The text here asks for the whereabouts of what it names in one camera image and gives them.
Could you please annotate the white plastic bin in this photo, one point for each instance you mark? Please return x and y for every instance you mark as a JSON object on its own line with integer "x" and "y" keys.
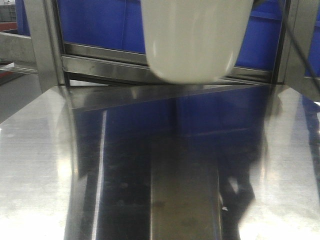
{"x": 193, "y": 41}

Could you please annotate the stainless steel shelf rack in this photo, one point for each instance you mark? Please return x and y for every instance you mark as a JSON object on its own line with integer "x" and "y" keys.
{"x": 126, "y": 81}

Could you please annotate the large blue plastic bin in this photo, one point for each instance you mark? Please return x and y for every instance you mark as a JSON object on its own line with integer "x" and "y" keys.
{"x": 110, "y": 24}

